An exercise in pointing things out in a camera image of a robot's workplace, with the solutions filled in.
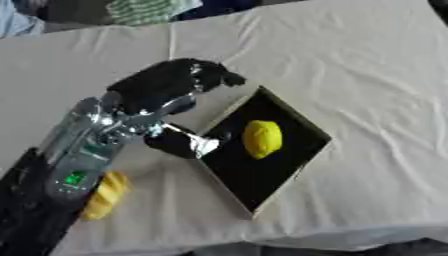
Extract yellow ridged toy fruit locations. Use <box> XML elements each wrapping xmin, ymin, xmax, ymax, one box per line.
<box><xmin>78</xmin><ymin>171</ymin><xmax>132</xmax><ymax>221</ymax></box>

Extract green white striped cloth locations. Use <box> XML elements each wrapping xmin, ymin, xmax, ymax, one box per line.
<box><xmin>105</xmin><ymin>0</ymin><xmax>205</xmax><ymax>27</ymax></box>

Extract yellow toy lemon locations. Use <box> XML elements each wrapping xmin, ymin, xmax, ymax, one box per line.
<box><xmin>239</xmin><ymin>119</ymin><xmax>286</xmax><ymax>160</ymax></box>

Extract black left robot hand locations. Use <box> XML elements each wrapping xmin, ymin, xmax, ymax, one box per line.
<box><xmin>105</xmin><ymin>57</ymin><xmax>249</xmax><ymax>160</ymax></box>

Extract cardboard box with black inside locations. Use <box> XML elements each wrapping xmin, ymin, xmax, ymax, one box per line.
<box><xmin>196</xmin><ymin>85</ymin><xmax>335</xmax><ymax>218</ymax></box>

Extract light blue cloth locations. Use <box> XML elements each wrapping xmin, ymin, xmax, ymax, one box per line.
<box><xmin>0</xmin><ymin>0</ymin><xmax>48</xmax><ymax>38</ymax></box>

